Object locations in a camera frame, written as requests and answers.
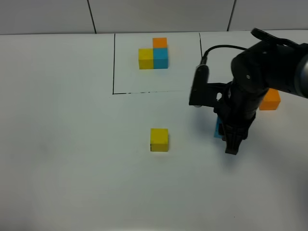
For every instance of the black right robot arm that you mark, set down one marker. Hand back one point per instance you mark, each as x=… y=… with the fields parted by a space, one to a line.
x=273 y=63

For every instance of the yellow wooden cube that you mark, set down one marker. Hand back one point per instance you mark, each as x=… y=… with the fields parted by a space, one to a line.
x=159 y=141

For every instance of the template blue cube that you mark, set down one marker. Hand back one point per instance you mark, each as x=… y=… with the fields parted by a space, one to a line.
x=160 y=58

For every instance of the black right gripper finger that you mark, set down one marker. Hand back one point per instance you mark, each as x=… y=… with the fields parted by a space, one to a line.
x=233 y=138

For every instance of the template yellow cube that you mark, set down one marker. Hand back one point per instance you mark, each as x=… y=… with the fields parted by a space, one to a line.
x=146 y=58

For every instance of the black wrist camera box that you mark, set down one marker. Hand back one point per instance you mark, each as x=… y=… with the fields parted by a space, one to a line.
x=202 y=92

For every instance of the blue wooden cube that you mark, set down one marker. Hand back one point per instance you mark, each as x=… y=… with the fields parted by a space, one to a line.
x=218 y=125

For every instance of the template orange cube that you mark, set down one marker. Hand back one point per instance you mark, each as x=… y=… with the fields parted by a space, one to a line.
x=159 y=42

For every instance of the orange wooden cube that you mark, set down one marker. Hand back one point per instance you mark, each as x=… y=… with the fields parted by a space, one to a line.
x=271 y=100

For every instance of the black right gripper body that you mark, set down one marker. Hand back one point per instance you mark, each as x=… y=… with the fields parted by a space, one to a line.
x=237 y=110

